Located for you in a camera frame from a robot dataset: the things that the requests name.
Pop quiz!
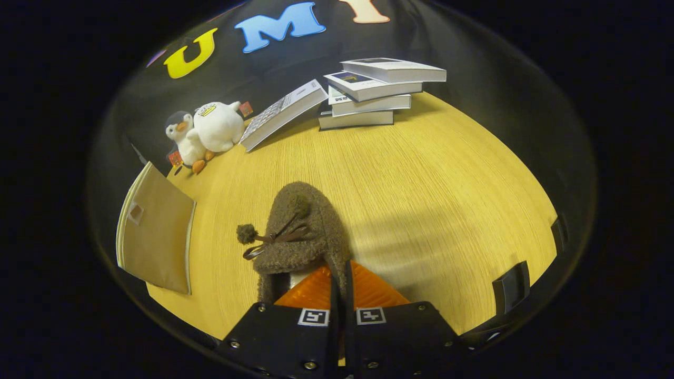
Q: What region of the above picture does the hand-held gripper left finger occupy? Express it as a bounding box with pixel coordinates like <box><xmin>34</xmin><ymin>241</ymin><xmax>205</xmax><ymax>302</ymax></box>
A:
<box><xmin>217</xmin><ymin>263</ymin><xmax>342</xmax><ymax>379</ymax></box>

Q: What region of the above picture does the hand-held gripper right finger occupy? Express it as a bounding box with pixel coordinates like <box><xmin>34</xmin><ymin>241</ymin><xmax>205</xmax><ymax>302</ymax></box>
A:
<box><xmin>343</xmin><ymin>261</ymin><xmax>463</xmax><ymax>379</ymax></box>

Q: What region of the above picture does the brown fuzzy slipper shoe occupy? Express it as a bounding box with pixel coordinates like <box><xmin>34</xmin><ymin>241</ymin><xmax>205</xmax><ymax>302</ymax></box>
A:
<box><xmin>236</xmin><ymin>182</ymin><xmax>352</xmax><ymax>305</ymax></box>

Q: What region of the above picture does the beige fabric storage box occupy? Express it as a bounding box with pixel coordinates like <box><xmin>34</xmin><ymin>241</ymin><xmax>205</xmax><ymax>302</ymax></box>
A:
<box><xmin>116</xmin><ymin>161</ymin><xmax>197</xmax><ymax>295</ymax></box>

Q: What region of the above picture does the black chair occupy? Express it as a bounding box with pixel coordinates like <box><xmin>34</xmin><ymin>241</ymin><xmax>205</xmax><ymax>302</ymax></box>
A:
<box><xmin>492</xmin><ymin>216</ymin><xmax>570</xmax><ymax>316</ymax></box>

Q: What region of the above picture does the white duck plush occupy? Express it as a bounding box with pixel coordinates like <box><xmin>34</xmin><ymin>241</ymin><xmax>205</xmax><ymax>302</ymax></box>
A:
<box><xmin>193</xmin><ymin>101</ymin><xmax>254</xmax><ymax>153</ymax></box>

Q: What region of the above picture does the grey white penguin plush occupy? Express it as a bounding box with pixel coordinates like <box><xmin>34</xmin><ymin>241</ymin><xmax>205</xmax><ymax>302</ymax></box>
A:
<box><xmin>165</xmin><ymin>111</ymin><xmax>215</xmax><ymax>175</ymax></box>

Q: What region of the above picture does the dark cover book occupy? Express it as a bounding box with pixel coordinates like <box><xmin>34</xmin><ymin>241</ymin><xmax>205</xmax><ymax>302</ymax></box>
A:
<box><xmin>318</xmin><ymin>103</ymin><xmax>394</xmax><ymax>131</ymax></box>

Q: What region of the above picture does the patterned cover book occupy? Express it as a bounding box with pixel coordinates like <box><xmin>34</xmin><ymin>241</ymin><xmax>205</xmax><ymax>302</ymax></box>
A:
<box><xmin>240</xmin><ymin>79</ymin><xmax>329</xmax><ymax>152</ymax></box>

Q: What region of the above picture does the white paperback book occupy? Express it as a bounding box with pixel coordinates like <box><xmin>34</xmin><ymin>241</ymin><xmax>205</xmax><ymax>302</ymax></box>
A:
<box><xmin>328</xmin><ymin>86</ymin><xmax>412</xmax><ymax>117</ymax></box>

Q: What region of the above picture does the white book with blue picture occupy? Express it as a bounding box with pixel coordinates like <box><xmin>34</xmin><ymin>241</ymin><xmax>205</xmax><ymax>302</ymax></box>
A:
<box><xmin>324</xmin><ymin>71</ymin><xmax>423</xmax><ymax>102</ymax></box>

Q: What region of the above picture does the white book with dark picture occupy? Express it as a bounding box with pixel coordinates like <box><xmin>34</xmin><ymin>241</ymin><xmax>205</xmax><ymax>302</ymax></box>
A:
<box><xmin>341</xmin><ymin>58</ymin><xmax>447</xmax><ymax>83</ymax></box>

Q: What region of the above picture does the black backdrop cloth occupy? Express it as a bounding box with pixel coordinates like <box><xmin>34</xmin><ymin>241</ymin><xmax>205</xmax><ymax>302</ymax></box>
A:
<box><xmin>87</xmin><ymin>0</ymin><xmax>598</xmax><ymax>222</ymax></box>

